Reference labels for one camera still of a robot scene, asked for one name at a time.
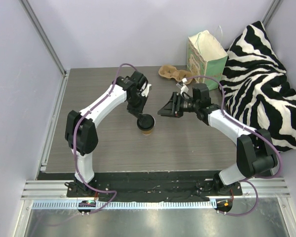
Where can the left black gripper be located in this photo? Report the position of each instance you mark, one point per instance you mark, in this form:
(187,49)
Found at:
(134,108)

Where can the brown paper coffee cup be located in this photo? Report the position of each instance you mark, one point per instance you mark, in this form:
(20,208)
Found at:
(147,130)

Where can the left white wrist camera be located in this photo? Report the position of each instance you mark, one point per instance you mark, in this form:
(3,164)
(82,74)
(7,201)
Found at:
(145,89)

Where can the brown cardboard cup carrier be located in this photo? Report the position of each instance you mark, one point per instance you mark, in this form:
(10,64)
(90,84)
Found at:
(171,72)

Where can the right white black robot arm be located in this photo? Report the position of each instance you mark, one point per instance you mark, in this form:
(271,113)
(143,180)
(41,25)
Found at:
(254,152)

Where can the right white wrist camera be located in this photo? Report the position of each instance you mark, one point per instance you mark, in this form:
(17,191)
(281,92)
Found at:
(182,85)

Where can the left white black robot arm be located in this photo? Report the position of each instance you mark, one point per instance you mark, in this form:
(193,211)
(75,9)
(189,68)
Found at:
(81,127)

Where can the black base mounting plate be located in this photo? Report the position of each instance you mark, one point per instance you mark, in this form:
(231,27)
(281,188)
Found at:
(166,186)

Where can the aluminium frame rail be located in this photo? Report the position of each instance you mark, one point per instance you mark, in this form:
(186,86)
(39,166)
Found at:
(56,189)

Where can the black plastic cup lid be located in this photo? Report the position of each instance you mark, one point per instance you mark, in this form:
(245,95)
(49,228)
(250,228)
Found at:
(149,122)

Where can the zebra print blanket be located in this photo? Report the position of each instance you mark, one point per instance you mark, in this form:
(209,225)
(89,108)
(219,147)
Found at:
(256,87)

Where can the white slotted cable duct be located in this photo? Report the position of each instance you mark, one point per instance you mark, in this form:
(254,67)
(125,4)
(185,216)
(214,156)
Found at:
(82,204)

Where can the green paper gift bag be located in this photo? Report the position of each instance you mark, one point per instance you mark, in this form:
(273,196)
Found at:
(205,55)

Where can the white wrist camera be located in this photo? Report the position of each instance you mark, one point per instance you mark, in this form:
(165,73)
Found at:
(145,89)
(182,85)

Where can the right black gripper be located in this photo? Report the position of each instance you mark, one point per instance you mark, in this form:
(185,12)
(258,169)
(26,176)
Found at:
(175,107)

